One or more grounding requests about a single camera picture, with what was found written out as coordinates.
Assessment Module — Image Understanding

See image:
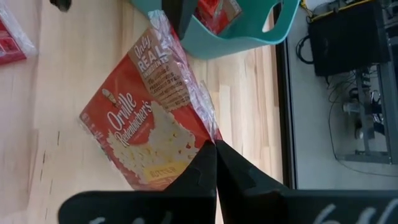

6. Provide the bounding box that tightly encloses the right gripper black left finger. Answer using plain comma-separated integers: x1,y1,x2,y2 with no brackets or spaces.
164,139,218,224

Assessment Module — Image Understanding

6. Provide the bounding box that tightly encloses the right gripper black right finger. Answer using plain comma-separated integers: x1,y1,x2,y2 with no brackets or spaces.
216,139,292,224

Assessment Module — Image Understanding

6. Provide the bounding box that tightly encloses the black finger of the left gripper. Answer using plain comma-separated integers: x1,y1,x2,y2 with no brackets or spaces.
49,0,73,13
160,0,200,40

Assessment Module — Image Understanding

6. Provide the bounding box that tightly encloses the red popcorn bag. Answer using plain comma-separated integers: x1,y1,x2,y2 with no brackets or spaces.
78,9,223,192
193,0,243,35
0,2,39,66

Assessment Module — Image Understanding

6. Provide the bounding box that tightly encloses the teal plastic basket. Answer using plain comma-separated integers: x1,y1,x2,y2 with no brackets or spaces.
129,0,302,60

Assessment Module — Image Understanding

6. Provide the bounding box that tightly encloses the grey metal stand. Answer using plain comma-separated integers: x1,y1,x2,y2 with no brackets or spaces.
335,0,398,165

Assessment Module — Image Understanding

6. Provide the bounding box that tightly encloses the black computer case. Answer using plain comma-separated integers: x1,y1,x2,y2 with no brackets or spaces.
307,0,391,77

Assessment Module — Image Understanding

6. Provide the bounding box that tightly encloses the black table frame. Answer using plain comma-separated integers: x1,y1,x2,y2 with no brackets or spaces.
275,40,299,190

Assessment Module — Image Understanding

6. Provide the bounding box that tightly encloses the black cable loop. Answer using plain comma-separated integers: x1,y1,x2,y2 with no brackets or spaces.
295,34,315,65

